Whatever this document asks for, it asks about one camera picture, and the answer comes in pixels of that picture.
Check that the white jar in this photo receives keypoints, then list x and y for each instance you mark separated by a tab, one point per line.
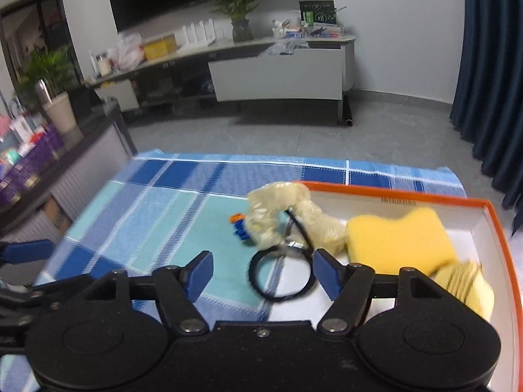
104	65

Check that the orange white cardboard box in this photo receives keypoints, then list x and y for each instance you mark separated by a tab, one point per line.
418	293

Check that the steel thermos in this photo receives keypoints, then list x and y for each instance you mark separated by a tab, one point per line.
43	93

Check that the green plant on side table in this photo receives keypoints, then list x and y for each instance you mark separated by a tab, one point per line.
54	68

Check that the black green box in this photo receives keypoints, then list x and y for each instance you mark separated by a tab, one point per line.
318	11

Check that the beige cup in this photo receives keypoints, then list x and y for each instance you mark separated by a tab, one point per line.
61	114

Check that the white TV cabinet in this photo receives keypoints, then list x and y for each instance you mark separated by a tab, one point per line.
240	71

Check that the white plastic bag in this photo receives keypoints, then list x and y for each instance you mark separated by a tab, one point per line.
128	53

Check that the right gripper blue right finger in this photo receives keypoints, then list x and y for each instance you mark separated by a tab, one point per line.
349	288

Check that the clear plastic bag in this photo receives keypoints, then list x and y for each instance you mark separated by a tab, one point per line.
285	47

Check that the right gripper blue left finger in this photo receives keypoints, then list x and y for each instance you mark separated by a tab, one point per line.
177	289

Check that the dark blue curtain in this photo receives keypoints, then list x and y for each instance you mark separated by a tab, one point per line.
487	107

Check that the white router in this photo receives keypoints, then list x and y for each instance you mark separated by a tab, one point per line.
198	36

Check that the white medicine box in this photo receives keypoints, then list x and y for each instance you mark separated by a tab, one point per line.
21	129

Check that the translucent rubber gloves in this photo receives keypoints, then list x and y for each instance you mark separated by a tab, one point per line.
286	216

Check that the purple tray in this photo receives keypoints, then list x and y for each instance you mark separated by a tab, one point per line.
28	170

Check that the yellow striped towel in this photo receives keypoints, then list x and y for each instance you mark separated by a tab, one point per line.
465	281

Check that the yellow green sponge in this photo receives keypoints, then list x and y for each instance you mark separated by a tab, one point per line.
417	239

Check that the black glass side table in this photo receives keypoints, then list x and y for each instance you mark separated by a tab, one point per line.
94	152

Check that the potted bamboo plant on cabinet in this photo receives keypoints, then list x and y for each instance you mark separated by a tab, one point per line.
237	11

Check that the yellow box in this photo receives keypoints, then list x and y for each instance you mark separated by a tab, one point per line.
159	47

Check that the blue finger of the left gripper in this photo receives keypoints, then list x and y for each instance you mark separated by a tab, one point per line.
26	252

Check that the clutter of small items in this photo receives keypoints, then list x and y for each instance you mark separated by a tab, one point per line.
287	29

